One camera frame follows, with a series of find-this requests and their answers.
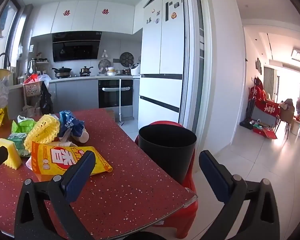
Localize white crumpled paper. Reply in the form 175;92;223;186
54;140;78;147

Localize red plastic stool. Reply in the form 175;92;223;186
134;121;199;239

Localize group of fridge magnets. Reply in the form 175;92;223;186
145;0;182;24

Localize white mop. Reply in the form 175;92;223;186
116;78;127;126

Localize black range hood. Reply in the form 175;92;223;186
52;31;102;62

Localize white refrigerator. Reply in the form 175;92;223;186
138;0;188;130

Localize yellow green plastic basket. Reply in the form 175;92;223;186
0;65;12;80

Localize dark round rack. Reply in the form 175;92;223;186
119;52;135;65

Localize yellow snack bag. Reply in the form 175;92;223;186
30;141;113;176

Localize upright vacuum cleaner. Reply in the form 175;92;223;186
240;97;255;130

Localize red box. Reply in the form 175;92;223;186
252;127;278;140

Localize grey lower cabinets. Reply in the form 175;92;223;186
49;79;99;113

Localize blue snack wrapper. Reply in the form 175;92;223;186
59;110;85;140

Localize white plastic bag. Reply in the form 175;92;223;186
37;74;52;85

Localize red sofa cover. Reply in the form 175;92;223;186
249;85;280;120

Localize black trash bin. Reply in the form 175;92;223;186
138;124;197;185

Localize sliding door frame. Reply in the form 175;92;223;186
180;0;213;130

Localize steel kitchen faucet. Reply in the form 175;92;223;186
0;52;12;70

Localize white upper cabinets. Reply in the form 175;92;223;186
31;0;143;38

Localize black plastic bag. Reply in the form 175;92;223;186
39;81;54;115

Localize chair with clothing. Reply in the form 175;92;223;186
280;99;295;130

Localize white plastic basket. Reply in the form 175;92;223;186
23;81;43;97

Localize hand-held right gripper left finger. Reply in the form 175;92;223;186
14;151;97;240

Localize green drink carton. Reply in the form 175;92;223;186
7;133;32;158

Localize red plastic bag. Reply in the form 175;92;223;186
23;74;42;85

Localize yellow foam block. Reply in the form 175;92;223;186
0;138;23;170

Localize beige paper cup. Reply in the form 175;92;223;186
72;129;90;144

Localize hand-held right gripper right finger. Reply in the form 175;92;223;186
199;150;288;240

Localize black wok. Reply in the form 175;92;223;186
52;66;72;78

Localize steel cooking pot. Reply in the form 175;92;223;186
79;66;94;77

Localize black built-in oven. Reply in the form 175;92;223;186
98;79;134;108

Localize grey curtain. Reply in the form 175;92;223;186
263;66;278;100

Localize yellow foam fruit net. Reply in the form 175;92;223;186
24;114;60;153

